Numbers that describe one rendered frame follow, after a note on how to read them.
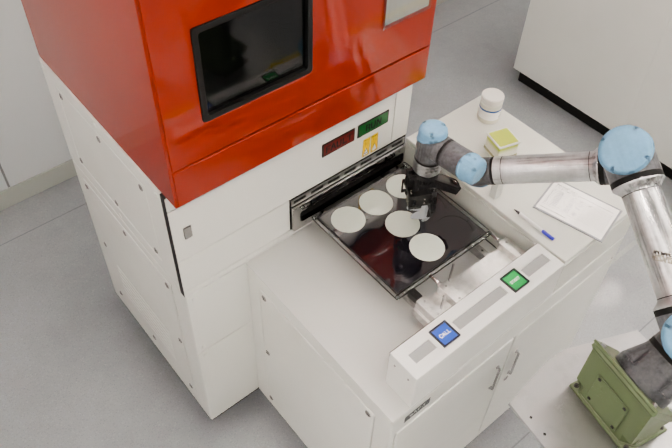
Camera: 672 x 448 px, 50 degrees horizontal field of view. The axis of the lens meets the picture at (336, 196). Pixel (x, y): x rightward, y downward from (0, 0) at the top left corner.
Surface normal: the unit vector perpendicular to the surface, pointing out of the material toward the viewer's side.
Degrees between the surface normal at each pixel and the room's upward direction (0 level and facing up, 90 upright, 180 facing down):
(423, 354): 0
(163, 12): 90
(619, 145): 38
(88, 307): 0
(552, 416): 0
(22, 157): 90
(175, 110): 90
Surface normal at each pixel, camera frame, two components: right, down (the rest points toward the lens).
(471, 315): 0.03, -0.68
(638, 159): -0.48, -0.27
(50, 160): 0.64, 0.58
